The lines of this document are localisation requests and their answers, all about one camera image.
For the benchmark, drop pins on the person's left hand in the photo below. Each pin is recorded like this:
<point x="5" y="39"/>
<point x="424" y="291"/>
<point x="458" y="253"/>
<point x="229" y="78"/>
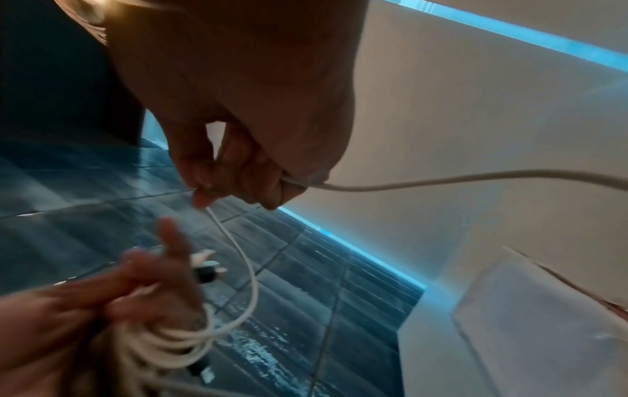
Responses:
<point x="64" y="310"/>

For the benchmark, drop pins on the person's right hand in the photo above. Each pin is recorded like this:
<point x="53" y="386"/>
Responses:
<point x="235" y="77"/>

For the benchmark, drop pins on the clear plastic bag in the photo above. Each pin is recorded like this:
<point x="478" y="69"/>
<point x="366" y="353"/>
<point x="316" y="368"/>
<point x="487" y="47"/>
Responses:
<point x="539" y="329"/>

